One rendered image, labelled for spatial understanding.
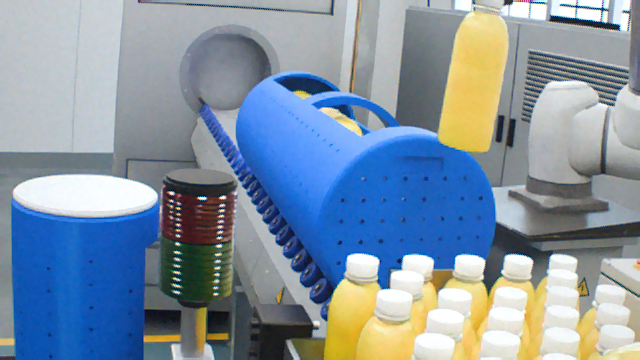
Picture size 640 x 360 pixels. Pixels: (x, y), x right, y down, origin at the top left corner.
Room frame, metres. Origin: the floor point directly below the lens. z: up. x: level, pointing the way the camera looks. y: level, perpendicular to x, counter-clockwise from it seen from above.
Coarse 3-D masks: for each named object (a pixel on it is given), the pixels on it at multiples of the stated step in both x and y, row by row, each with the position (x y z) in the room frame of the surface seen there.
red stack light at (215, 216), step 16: (176, 208) 0.63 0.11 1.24; (192, 208) 0.63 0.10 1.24; (208, 208) 0.63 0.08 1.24; (224, 208) 0.64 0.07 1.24; (160, 224) 0.64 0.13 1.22; (176, 224) 0.63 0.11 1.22; (192, 224) 0.63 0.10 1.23; (208, 224) 0.63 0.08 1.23; (224, 224) 0.64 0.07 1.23; (176, 240) 0.63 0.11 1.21; (192, 240) 0.63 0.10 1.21; (208, 240) 0.63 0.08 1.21; (224, 240) 0.64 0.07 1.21
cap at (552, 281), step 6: (552, 270) 0.98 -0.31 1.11; (558, 270) 0.98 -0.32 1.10; (564, 270) 0.99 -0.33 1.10; (552, 276) 0.96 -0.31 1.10; (558, 276) 0.96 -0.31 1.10; (564, 276) 0.96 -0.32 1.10; (570, 276) 0.96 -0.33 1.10; (576, 276) 0.96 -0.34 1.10; (552, 282) 0.96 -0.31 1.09; (558, 282) 0.96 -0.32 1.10; (564, 282) 0.95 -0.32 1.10; (570, 282) 0.95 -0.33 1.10; (576, 282) 0.96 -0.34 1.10
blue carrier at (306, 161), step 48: (288, 96) 1.70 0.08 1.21; (336, 96) 1.56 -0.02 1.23; (240, 144) 1.90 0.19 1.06; (288, 144) 1.44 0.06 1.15; (336, 144) 1.25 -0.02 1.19; (384, 144) 1.16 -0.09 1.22; (432, 144) 1.18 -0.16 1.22; (288, 192) 1.34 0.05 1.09; (336, 192) 1.14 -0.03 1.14; (384, 192) 1.16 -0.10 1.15; (432, 192) 1.18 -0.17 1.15; (480, 192) 1.20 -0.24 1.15; (336, 240) 1.14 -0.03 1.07; (384, 240) 1.16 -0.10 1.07; (432, 240) 1.18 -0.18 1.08; (480, 240) 1.20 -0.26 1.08; (384, 288) 1.16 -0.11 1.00
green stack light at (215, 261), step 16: (160, 240) 0.64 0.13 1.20; (160, 256) 0.65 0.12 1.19; (176, 256) 0.63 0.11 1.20; (192, 256) 0.63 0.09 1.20; (208, 256) 0.63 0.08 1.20; (224, 256) 0.64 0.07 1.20; (160, 272) 0.64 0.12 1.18; (176, 272) 0.63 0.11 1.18; (192, 272) 0.63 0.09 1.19; (208, 272) 0.63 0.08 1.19; (224, 272) 0.64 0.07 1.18; (160, 288) 0.64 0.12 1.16; (176, 288) 0.63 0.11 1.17; (192, 288) 0.63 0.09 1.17; (208, 288) 0.63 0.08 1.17; (224, 288) 0.64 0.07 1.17
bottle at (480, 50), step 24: (480, 24) 1.02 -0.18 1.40; (504, 24) 1.03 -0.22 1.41; (456, 48) 1.03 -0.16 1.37; (480, 48) 1.01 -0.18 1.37; (504, 48) 1.02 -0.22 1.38; (456, 72) 1.02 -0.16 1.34; (480, 72) 1.01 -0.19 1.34; (456, 96) 1.02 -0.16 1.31; (480, 96) 1.01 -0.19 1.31; (456, 120) 1.02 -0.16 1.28; (480, 120) 1.01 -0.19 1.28; (456, 144) 1.02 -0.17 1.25; (480, 144) 1.02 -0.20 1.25
